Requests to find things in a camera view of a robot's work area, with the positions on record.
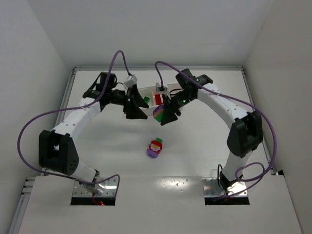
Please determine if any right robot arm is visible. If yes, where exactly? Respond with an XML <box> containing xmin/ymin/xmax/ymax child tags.
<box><xmin>160</xmin><ymin>69</ymin><xmax>263</xmax><ymax>191</ymax></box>

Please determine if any left base plate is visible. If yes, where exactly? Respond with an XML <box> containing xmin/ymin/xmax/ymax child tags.
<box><xmin>72</xmin><ymin>176</ymin><xmax>119</xmax><ymax>198</ymax></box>

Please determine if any santa lego stack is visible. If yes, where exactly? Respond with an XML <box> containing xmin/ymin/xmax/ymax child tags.
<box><xmin>147</xmin><ymin>137</ymin><xmax>163</xmax><ymax>158</ymax></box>

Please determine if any purple cable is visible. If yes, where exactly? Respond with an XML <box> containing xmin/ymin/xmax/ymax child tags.
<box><xmin>155</xmin><ymin>61</ymin><xmax>278</xmax><ymax>200</ymax></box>
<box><xmin>17</xmin><ymin>50</ymin><xmax>134</xmax><ymax>185</ymax></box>

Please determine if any white divided container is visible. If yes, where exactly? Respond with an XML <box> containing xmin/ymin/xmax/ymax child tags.
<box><xmin>138</xmin><ymin>83</ymin><xmax>181</xmax><ymax>116</ymax></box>

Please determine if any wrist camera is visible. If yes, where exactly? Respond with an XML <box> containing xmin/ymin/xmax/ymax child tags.
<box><xmin>155</xmin><ymin>83</ymin><xmax>168</xmax><ymax>95</ymax></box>
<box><xmin>122</xmin><ymin>75</ymin><xmax>137</xmax><ymax>90</ymax></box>

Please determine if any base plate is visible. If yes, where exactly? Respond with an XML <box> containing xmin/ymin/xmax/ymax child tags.
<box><xmin>72</xmin><ymin>176</ymin><xmax>119</xmax><ymax>198</ymax></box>
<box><xmin>202</xmin><ymin>177</ymin><xmax>249</xmax><ymax>197</ymax></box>

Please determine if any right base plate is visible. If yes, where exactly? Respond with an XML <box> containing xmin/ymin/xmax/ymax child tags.
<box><xmin>202</xmin><ymin>177</ymin><xmax>249</xmax><ymax>197</ymax></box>

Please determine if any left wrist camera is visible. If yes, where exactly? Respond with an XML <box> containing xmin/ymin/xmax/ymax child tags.
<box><xmin>122</xmin><ymin>75</ymin><xmax>137</xmax><ymax>90</ymax></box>

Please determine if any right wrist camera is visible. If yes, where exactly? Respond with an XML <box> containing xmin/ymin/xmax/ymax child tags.
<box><xmin>155</xmin><ymin>83</ymin><xmax>168</xmax><ymax>95</ymax></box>

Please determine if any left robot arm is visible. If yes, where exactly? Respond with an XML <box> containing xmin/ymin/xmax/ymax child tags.
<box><xmin>39</xmin><ymin>72</ymin><xmax>149</xmax><ymax>183</ymax></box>

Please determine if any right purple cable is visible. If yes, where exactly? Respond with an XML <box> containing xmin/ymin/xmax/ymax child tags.
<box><xmin>155</xmin><ymin>61</ymin><xmax>278</xmax><ymax>200</ymax></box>

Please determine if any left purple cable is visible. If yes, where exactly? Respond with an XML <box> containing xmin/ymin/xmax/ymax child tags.
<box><xmin>17</xmin><ymin>50</ymin><xmax>134</xmax><ymax>185</ymax></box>

